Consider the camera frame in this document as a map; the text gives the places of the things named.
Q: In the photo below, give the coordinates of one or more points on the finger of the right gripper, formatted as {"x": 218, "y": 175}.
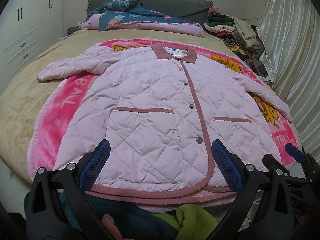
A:
{"x": 295, "y": 153}

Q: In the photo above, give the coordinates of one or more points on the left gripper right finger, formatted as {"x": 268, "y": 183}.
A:
{"x": 274, "y": 216}

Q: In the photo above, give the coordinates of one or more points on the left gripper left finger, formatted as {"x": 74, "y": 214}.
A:
{"x": 57, "y": 208}

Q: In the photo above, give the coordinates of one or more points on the pink quilted jacket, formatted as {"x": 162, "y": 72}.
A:
{"x": 160, "y": 127}

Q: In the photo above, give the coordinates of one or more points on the pile of folded clothes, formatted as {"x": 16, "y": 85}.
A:
{"x": 240, "y": 37}

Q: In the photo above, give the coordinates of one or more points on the green garment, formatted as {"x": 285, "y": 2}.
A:
{"x": 191, "y": 221}

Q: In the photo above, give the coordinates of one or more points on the dark teal garment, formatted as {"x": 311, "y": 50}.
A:
{"x": 130, "y": 220}

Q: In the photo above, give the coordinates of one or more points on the pink cartoon bear blanket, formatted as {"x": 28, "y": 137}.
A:
{"x": 55, "y": 129}

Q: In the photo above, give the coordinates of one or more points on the tan bed cover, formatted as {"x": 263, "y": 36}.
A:
{"x": 25, "y": 96}

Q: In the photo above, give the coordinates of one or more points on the cream satin curtain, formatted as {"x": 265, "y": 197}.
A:
{"x": 289, "y": 31}

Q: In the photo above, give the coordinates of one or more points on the dark bedside table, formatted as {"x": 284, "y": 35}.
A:
{"x": 72, "y": 30}

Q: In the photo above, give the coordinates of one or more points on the white wardrobe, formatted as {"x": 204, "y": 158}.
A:
{"x": 28, "y": 27}

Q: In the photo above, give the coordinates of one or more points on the blue floral pink quilt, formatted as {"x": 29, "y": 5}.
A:
{"x": 130, "y": 14}

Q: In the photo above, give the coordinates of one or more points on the dark grey headboard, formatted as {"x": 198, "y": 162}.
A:
{"x": 192, "y": 10}

